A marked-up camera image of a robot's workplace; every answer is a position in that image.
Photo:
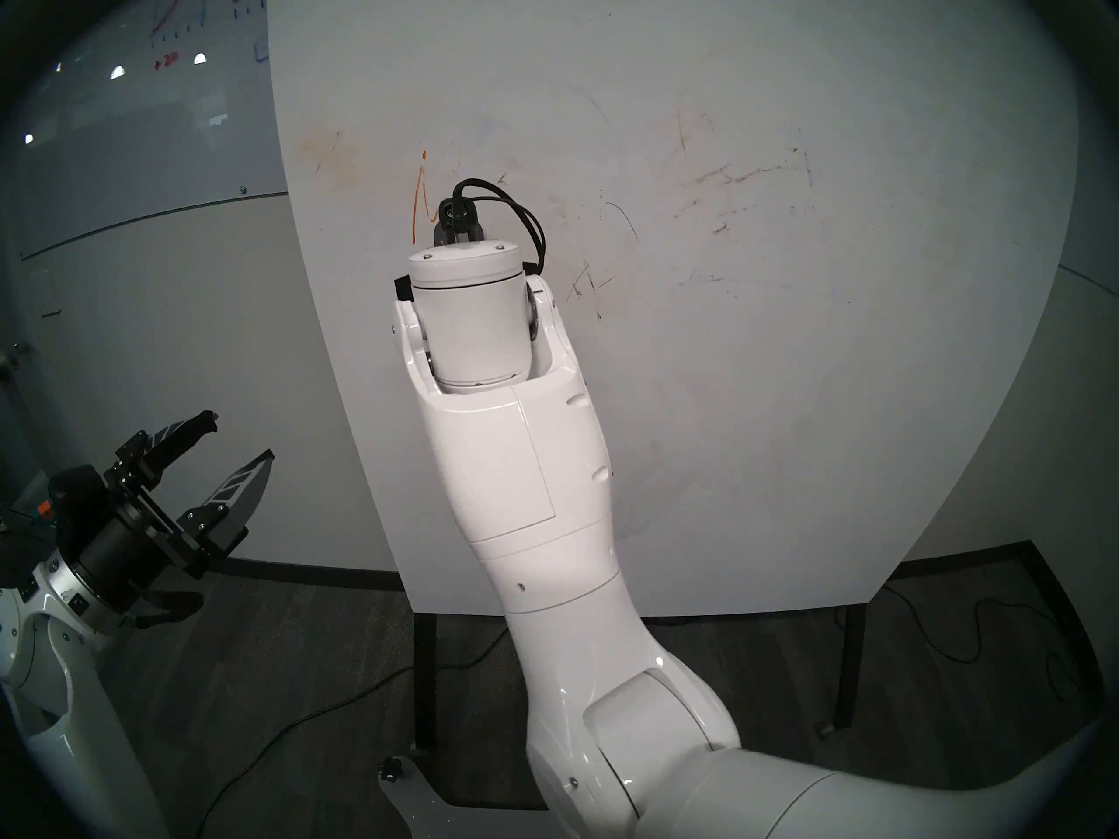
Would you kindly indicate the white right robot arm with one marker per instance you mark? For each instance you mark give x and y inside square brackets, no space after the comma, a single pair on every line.
[524,461]

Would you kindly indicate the white freestanding whiteboard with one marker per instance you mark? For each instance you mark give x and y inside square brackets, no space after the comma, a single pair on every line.
[787,365]

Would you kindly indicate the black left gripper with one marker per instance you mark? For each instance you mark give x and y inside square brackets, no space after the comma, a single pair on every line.
[131,549]

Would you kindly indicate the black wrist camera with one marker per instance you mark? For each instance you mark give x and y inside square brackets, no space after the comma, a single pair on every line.
[74,496]
[456,221]

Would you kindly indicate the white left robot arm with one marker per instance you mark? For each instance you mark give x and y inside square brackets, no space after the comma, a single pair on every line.
[79,759]

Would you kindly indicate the black whiteboard stand post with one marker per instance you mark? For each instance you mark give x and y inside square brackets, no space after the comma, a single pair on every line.
[850,662]
[425,680]

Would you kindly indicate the wall-mounted glass whiteboard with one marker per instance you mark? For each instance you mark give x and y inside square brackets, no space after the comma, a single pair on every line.
[131,129]

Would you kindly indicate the grey stand base plate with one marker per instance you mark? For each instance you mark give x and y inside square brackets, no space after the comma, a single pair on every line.
[463,802]

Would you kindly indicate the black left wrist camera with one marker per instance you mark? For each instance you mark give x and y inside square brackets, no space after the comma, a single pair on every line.
[74,496]

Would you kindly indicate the black stand adjustment knob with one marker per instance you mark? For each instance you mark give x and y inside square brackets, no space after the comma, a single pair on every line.
[390,768]

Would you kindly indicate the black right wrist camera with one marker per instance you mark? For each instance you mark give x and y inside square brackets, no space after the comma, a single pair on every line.
[456,221]

